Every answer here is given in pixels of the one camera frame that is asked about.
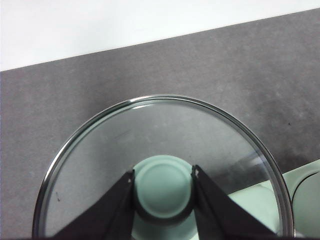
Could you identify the glass lid with green knob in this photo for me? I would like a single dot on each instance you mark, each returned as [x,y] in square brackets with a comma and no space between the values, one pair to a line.
[162,187]

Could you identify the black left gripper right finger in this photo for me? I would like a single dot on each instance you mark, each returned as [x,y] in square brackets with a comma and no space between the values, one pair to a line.
[220,215]

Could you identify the green breakfast machine base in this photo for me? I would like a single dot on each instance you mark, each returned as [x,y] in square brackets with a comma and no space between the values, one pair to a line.
[287,180]

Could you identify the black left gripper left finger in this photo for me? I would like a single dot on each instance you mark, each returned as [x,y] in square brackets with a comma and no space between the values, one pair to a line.
[107,215]

